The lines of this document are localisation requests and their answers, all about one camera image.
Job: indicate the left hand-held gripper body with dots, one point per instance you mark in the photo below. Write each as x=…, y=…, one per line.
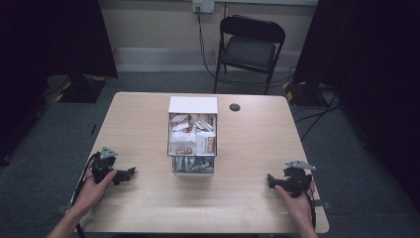
x=100, y=168

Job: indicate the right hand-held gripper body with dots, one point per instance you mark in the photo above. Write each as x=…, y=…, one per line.
x=297, y=180

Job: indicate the person's left hand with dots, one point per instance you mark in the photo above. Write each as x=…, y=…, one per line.
x=92, y=193

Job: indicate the person's right hand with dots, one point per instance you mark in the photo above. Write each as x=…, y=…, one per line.
x=298, y=206

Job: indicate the clear plastic drawer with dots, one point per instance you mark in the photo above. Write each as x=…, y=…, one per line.
x=193, y=172

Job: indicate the pile of silver packets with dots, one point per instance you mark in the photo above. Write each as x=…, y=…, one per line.
x=193, y=164

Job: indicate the white box of snack packets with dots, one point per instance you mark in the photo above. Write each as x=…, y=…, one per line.
x=193, y=152

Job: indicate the pile of white brown packets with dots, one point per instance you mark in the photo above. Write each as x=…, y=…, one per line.
x=188, y=135

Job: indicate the black stand base striped tape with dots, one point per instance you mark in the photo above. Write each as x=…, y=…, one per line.
x=81, y=88
x=305, y=94

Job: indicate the white drawer cabinet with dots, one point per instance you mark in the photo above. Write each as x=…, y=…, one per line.
x=193, y=105

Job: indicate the black folding chair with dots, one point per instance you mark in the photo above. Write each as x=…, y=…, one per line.
x=249, y=49

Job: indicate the black curtain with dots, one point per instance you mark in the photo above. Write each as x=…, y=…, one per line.
x=49, y=43
x=373, y=66

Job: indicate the grey table edge bracket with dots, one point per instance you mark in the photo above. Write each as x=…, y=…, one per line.
x=323, y=204
x=62, y=207

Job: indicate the white wall socket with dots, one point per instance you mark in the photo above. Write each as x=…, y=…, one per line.
x=203, y=5

